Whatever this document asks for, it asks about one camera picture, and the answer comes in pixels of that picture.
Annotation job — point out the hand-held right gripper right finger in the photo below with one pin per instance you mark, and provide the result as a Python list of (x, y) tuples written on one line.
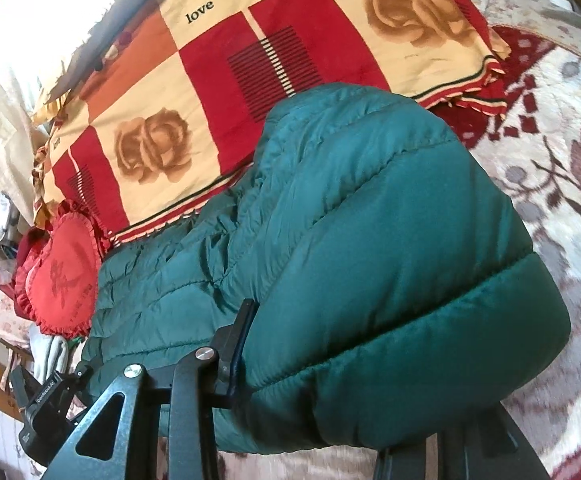
[(470, 455)]

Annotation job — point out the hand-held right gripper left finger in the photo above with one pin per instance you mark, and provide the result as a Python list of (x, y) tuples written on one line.
[(239, 347)]

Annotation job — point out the green puffer jacket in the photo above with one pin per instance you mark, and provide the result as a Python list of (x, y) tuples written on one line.
[(370, 210)]

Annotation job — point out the white crumpled cloth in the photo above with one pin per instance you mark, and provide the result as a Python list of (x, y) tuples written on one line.
[(50, 355)]

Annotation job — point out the red heart-shaped ruffled pillow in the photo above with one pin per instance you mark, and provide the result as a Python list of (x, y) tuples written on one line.
[(65, 270)]

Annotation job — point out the cream and red floral bedspread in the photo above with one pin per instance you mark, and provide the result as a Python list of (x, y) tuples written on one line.
[(570, 210)]

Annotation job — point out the red and cream rose blanket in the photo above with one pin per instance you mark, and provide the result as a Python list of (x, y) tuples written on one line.
[(195, 85)]

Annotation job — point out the cream cloth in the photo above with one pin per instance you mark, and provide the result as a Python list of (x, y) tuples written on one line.
[(5, 125)]

